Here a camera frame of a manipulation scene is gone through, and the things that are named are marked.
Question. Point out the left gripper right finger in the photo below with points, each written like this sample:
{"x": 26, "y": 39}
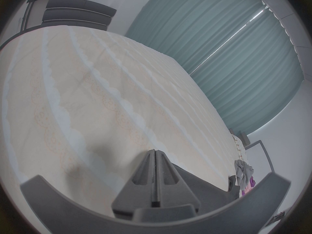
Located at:
{"x": 185, "y": 199}

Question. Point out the bed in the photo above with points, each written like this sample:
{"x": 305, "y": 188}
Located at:
{"x": 97, "y": 94}

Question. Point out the white printed pillow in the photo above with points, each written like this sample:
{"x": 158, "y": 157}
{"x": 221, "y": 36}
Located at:
{"x": 240, "y": 147}

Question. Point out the grey bedside table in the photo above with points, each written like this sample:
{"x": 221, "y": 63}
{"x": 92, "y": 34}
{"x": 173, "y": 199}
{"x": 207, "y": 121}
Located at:
{"x": 241, "y": 135}

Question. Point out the pile of clothes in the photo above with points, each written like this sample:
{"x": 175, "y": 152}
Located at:
{"x": 251, "y": 183}

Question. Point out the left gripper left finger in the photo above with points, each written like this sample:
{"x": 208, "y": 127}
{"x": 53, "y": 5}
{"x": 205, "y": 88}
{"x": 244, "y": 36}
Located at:
{"x": 126, "y": 199}

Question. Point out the blue-green curtain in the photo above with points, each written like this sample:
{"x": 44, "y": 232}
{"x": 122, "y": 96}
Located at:
{"x": 190, "y": 21}
{"x": 256, "y": 77}

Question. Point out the grey garment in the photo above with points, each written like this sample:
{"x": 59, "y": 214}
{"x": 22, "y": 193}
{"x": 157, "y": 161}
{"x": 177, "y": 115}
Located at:
{"x": 246, "y": 172}

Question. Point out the black chest of drawers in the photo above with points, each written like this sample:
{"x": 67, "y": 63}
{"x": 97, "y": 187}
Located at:
{"x": 78, "y": 11}

